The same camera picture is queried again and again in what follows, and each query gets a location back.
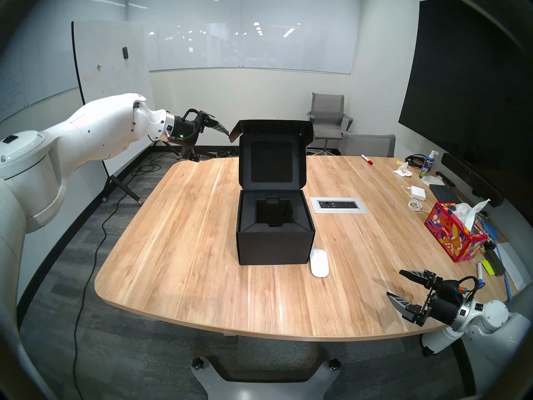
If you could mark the red whiteboard marker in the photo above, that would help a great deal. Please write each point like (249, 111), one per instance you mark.
(367, 159)

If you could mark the blue pen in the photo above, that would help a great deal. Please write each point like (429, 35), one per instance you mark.
(507, 284)

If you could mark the black video soundbar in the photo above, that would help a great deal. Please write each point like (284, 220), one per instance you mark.
(470, 178)

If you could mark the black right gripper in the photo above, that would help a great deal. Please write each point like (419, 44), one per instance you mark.
(443, 307)

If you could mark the grey metal pedestal base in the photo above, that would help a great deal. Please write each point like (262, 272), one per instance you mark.
(266, 386)

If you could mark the white computer mouse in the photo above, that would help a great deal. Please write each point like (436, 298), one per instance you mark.
(319, 263)

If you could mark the grey swivel armchair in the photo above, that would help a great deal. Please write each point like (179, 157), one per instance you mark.
(329, 111)

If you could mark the white marker blue cap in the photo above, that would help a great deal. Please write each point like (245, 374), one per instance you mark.
(479, 274)

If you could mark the black eraser block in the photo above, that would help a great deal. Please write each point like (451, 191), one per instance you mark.
(494, 261)

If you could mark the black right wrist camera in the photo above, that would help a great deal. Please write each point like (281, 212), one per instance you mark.
(452, 288)

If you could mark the black wall screen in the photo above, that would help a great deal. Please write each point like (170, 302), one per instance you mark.
(466, 82)

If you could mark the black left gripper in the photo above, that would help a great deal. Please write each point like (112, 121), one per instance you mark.
(187, 130)

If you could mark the crumpled white tissue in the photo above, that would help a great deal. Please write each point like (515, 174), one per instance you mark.
(403, 170)
(433, 181)

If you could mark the grey table outlet panel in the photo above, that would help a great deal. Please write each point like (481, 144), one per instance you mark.
(338, 205)

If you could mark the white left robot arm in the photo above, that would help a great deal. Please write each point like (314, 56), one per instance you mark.
(104, 124)

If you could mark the yellow sticky note pad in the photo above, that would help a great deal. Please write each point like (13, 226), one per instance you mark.
(486, 268)

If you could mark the glass wall whiteboard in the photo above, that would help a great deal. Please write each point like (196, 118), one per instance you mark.
(25, 70)
(250, 36)

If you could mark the rolling whiteboard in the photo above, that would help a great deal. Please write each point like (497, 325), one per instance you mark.
(112, 61)

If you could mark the whiteboard cleaner spray bottle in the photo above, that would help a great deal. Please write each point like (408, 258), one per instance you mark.
(427, 166)

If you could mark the grey mesh chair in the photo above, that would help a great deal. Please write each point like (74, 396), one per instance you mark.
(368, 146)

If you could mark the red floral tissue box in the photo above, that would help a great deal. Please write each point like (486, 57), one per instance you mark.
(452, 236)

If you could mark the black cardboard box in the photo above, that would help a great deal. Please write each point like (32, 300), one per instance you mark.
(275, 249)

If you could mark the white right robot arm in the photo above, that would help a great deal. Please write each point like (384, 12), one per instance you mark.
(491, 316)

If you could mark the black keyboard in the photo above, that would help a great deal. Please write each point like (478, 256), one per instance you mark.
(444, 193)

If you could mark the white power adapter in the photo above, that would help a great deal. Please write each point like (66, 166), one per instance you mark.
(418, 193)

